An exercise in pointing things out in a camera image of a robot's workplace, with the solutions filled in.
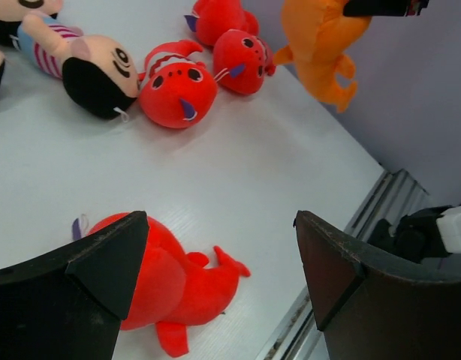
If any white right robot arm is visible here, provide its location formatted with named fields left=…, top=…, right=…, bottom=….
left=344, top=1, right=461, bottom=263

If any red shark plush back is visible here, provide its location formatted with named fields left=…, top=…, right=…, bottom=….
left=184, top=0, right=260, bottom=47

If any red shark plush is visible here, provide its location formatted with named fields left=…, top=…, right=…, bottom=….
left=184, top=0, right=260, bottom=47
left=212, top=29, right=276, bottom=95
left=138, top=39, right=218, bottom=129
left=71, top=211, right=252, bottom=356

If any cartoon boy doll upper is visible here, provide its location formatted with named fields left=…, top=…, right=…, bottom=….
left=0, top=0, right=63, bottom=47

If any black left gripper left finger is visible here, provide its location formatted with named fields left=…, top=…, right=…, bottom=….
left=0, top=211, right=149, bottom=359

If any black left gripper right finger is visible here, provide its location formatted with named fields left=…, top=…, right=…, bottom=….
left=292, top=209, right=461, bottom=360

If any aluminium frame rail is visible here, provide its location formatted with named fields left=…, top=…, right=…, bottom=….
left=258, top=169, right=428, bottom=359

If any cartoon boy doll lower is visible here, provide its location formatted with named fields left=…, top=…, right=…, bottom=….
left=14, top=10, right=140, bottom=120

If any orange shark plush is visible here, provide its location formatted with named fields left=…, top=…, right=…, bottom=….
left=273, top=0, right=372, bottom=113

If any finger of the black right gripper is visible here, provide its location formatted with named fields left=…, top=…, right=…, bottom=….
left=343, top=0, right=429, bottom=17

